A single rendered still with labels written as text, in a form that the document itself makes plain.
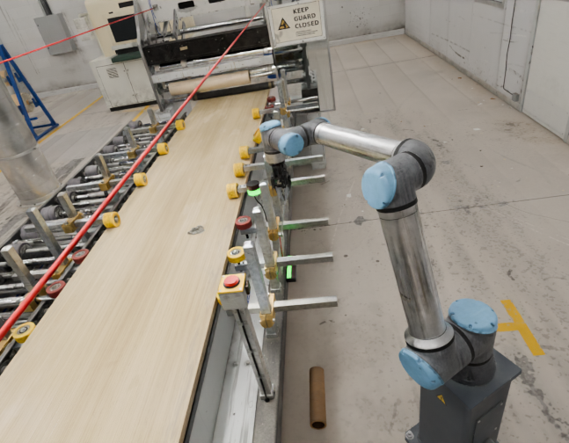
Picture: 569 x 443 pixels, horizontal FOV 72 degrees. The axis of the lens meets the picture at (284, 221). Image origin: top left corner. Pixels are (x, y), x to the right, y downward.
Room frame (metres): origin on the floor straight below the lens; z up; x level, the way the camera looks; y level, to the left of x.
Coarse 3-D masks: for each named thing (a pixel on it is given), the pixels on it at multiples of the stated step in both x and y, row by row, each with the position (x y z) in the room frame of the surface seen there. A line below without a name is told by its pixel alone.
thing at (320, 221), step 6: (288, 222) 1.60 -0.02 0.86; (294, 222) 1.59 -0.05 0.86; (300, 222) 1.58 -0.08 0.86; (306, 222) 1.58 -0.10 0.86; (312, 222) 1.57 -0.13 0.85; (318, 222) 1.57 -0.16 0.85; (324, 222) 1.56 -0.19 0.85; (252, 228) 1.62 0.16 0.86; (282, 228) 1.59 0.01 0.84; (288, 228) 1.59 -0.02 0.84; (294, 228) 1.59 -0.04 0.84; (246, 234) 1.62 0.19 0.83
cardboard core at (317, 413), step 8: (312, 368) 1.34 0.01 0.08; (320, 368) 1.33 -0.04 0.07; (312, 376) 1.29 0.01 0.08; (320, 376) 1.29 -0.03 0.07; (312, 384) 1.25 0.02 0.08; (320, 384) 1.24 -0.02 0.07; (312, 392) 1.20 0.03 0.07; (320, 392) 1.19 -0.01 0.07; (312, 400) 1.16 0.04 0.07; (320, 400) 1.15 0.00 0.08; (312, 408) 1.12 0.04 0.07; (320, 408) 1.11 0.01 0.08; (312, 416) 1.08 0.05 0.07; (320, 416) 1.07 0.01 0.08; (312, 424) 1.07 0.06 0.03; (320, 424) 1.07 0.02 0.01
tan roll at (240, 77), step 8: (232, 72) 3.98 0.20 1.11; (240, 72) 3.94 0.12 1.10; (248, 72) 3.94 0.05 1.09; (264, 72) 3.93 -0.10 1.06; (272, 72) 3.91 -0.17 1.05; (192, 80) 4.02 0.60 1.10; (200, 80) 3.99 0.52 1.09; (208, 80) 3.97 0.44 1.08; (216, 80) 3.95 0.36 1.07; (224, 80) 3.93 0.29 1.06; (232, 80) 3.92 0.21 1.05; (240, 80) 3.91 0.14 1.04; (248, 80) 3.90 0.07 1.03; (168, 88) 4.08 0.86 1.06; (176, 88) 4.01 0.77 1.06; (184, 88) 3.99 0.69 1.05; (192, 88) 3.98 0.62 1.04; (200, 88) 3.97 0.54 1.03; (208, 88) 3.97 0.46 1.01; (216, 88) 3.97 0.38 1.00
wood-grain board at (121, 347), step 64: (192, 128) 3.20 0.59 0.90; (256, 128) 2.89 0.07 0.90; (192, 192) 2.05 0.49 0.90; (128, 256) 1.53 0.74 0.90; (192, 256) 1.43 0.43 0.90; (64, 320) 1.18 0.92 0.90; (128, 320) 1.10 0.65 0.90; (192, 320) 1.04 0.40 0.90; (0, 384) 0.92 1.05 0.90; (64, 384) 0.87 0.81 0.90; (128, 384) 0.82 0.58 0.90; (192, 384) 0.77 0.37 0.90
